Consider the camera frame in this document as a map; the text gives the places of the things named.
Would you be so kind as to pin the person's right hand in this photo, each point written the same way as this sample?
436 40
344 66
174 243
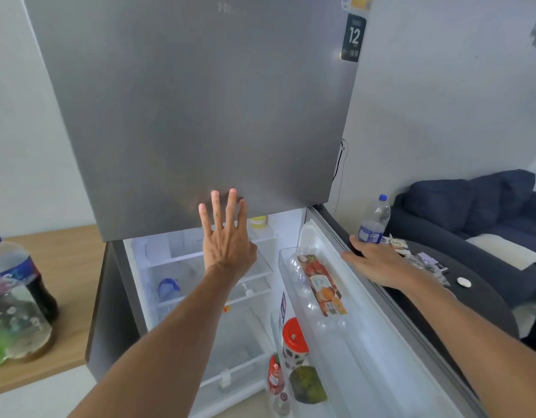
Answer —
377 263

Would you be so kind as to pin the person's left hand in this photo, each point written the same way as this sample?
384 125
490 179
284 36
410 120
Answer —
226 250

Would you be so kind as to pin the person's left little finger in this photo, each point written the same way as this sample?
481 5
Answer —
204 217

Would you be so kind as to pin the person's right thumb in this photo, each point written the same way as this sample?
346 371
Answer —
351 256

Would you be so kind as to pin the person's left middle finger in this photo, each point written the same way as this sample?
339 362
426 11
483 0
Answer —
231 206

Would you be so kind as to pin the grey fridge door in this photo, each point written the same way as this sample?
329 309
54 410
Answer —
381 365

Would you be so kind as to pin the person's right forearm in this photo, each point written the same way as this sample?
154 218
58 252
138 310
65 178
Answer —
477 339

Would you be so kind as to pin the person's left forearm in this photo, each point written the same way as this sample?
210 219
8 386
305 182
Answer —
172 343

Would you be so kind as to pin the yellow lid container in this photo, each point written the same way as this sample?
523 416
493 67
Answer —
258 221

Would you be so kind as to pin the clear water bottle blue cap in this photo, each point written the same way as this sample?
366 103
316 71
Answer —
375 224

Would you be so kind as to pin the orange juice carton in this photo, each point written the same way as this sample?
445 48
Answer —
323 286

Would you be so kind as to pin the clear glass fridge shelf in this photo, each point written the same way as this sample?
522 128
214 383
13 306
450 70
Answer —
250 282
176 256

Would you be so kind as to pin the white snack packet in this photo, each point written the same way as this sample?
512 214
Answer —
398 244

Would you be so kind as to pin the clear empty plastic bottle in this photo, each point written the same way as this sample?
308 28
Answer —
303 278

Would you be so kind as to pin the clear plastic wrapper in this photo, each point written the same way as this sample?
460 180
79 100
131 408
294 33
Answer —
431 264

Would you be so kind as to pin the blue cap bottle in fridge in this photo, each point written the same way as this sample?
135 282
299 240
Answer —
168 289

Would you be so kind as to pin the grey freezer door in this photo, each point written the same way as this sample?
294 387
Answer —
198 113

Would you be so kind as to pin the red lid patterned jar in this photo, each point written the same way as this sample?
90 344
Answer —
294 341

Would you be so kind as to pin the small white oval object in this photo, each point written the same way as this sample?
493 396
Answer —
463 281

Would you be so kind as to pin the round dark table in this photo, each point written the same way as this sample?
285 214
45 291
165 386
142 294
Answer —
468 309

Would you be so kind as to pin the dark blue sofa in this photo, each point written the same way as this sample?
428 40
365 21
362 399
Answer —
477 226

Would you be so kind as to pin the green round fruit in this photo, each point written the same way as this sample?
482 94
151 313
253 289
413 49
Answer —
307 385

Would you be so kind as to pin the grey fridge body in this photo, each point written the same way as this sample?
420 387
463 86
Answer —
115 322

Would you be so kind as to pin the red sauce bottle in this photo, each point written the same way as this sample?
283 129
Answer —
275 376

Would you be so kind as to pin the clear crisper drawer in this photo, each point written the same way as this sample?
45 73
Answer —
237 361

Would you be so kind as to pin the white cloth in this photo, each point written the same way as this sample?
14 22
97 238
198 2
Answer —
505 250

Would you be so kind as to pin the small clear bottle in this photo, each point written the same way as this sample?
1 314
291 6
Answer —
281 403

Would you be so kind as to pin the wooden counter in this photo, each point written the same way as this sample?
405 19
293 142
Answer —
54 300

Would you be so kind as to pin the dark cola bottle blue cap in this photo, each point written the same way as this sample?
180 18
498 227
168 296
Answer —
26 278

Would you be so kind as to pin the black label sticker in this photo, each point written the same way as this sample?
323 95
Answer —
353 38

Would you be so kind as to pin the large clear plastic bottle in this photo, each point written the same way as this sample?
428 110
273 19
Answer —
21 326

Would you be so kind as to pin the yellow and blue sticker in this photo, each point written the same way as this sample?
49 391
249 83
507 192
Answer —
357 2

